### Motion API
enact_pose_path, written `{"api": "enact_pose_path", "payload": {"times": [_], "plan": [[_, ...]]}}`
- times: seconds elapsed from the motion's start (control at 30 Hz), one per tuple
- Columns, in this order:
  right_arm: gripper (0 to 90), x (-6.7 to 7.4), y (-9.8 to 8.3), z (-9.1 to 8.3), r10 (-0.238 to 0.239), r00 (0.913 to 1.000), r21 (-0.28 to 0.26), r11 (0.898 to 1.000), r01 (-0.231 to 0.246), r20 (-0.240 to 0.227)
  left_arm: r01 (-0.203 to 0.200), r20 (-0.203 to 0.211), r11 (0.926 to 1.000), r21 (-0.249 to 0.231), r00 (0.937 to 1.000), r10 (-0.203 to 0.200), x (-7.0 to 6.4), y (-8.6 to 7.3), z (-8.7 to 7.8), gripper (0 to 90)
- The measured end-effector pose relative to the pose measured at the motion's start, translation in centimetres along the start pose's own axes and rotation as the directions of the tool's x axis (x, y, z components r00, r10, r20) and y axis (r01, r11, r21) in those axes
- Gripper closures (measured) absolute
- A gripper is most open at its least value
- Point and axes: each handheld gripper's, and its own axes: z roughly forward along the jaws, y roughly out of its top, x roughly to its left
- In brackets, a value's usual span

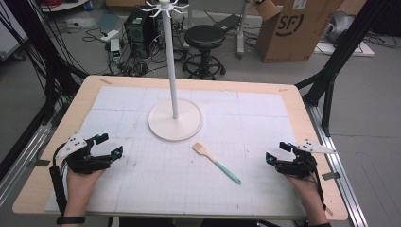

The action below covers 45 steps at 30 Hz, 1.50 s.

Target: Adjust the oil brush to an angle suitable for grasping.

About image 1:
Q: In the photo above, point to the brown cardboard box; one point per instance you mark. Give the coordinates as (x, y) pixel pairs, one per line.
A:
(293, 41)

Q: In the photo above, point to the white hook stand rack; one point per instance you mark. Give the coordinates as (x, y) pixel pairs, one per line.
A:
(175, 121)

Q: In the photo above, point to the grey rounded object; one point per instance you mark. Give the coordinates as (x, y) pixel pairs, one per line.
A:
(340, 25)

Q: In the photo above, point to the white grid mat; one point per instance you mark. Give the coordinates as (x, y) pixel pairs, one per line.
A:
(189, 195)

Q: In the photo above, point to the white flat board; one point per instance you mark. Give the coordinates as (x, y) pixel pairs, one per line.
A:
(362, 50)

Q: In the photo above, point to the white stand post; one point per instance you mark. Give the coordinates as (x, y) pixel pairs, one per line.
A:
(242, 34)

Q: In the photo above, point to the small white device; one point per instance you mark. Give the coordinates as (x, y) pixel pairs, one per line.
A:
(115, 47)

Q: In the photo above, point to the black metal frame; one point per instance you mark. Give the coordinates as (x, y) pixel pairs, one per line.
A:
(50, 78)
(327, 82)

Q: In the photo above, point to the black wristband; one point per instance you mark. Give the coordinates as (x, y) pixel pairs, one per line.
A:
(71, 220)

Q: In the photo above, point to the white power strip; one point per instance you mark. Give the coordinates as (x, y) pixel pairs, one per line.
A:
(109, 35)

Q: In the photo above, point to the tan tape piece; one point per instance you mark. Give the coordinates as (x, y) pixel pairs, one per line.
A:
(105, 81)

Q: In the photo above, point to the person's right hand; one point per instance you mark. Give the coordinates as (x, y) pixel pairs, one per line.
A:
(310, 198)

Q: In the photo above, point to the aluminium rail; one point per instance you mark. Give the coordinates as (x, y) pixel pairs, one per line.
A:
(340, 176)
(22, 164)

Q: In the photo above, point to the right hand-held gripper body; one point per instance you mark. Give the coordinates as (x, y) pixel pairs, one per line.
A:
(299, 167)

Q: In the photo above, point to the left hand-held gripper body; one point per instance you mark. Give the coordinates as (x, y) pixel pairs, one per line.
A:
(82, 162)

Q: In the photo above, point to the person's left hand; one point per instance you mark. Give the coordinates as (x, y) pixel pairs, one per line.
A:
(78, 192)

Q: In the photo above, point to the black computer tower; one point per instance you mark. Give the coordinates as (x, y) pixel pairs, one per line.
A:
(138, 34)

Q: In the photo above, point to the black tape piece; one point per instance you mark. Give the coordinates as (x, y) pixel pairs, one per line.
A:
(331, 176)
(42, 163)

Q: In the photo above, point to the black round stool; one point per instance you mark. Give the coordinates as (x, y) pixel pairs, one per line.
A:
(205, 36)

